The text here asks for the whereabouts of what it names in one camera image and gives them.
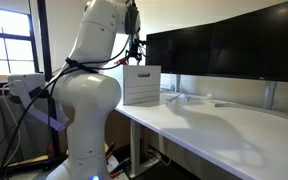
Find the black computer monitor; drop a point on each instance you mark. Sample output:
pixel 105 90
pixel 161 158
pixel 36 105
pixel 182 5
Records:
pixel 252 46
pixel 182 51

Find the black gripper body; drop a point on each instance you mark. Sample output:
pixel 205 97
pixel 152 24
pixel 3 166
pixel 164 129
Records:
pixel 133 49

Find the white desk leg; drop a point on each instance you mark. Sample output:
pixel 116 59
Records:
pixel 138 167

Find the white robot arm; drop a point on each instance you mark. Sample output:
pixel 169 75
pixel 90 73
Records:
pixel 92 95

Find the white cardboard storage box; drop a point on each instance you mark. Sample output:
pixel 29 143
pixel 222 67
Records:
pixel 138 83

